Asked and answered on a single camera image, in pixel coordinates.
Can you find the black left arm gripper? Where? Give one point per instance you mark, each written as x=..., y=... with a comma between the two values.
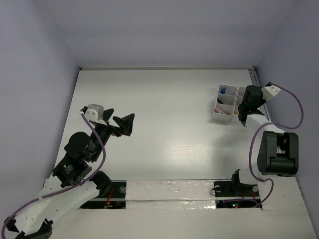
x=112, y=127

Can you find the pink-capped white marker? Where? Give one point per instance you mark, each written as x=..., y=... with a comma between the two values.
x=218, y=111

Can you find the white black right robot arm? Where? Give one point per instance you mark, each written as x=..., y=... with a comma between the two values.
x=274, y=149

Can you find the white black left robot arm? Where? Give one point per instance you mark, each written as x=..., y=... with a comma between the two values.
x=75, y=180

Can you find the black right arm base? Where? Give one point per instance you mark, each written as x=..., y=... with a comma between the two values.
x=230, y=196

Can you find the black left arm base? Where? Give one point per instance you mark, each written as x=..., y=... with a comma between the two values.
x=115, y=199

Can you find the white divided organizer box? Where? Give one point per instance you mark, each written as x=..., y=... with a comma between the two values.
x=228, y=103

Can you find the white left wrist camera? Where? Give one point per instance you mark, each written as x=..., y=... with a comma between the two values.
x=93, y=112

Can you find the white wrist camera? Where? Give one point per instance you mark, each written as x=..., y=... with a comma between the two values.
x=269, y=92
x=93, y=112

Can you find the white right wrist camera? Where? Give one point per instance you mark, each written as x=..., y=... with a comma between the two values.
x=269, y=92

